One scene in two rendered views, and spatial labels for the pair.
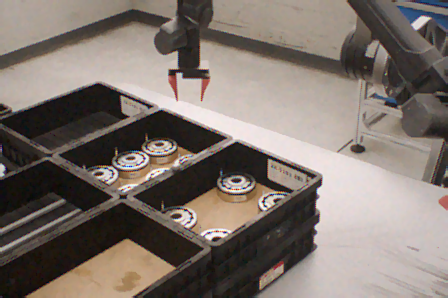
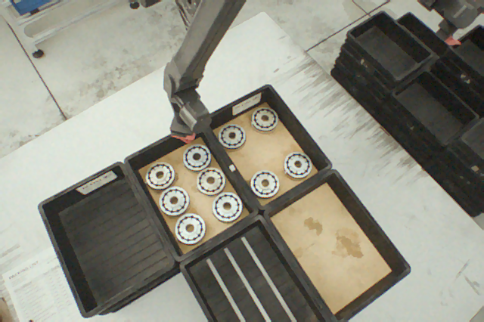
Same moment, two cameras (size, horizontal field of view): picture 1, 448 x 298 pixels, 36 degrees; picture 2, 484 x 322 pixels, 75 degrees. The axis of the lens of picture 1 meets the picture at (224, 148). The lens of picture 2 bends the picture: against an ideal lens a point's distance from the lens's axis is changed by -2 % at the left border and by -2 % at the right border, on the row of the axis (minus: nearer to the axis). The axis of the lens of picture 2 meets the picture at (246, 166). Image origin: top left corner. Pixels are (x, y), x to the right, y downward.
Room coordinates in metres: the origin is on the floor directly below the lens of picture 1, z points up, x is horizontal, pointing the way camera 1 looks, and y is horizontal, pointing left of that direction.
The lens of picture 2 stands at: (1.39, 0.49, 1.93)
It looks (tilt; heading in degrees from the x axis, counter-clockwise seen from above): 69 degrees down; 280
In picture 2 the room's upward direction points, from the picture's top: 5 degrees clockwise
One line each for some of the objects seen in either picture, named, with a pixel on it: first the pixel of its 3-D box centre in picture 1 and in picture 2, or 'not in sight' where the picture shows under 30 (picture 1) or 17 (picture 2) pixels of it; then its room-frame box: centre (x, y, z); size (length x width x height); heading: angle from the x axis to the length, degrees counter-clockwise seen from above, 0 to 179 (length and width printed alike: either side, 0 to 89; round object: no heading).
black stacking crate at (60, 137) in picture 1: (79, 132); (110, 236); (1.83, 0.43, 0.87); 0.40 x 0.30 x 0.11; 137
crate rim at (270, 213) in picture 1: (227, 189); (265, 143); (1.42, 0.00, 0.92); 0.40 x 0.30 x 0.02; 137
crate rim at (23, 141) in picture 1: (77, 117); (104, 233); (1.83, 0.43, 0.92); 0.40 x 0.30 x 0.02; 137
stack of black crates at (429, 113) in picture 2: not in sight; (419, 120); (0.60, -0.69, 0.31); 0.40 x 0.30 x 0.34; 142
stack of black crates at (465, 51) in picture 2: not in sight; (465, 82); (0.35, -1.00, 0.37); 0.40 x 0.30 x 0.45; 142
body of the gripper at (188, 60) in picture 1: (188, 57); (184, 112); (1.65, 0.09, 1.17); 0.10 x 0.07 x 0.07; 92
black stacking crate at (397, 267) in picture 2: (98, 286); (330, 243); (1.13, 0.27, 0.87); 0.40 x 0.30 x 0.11; 137
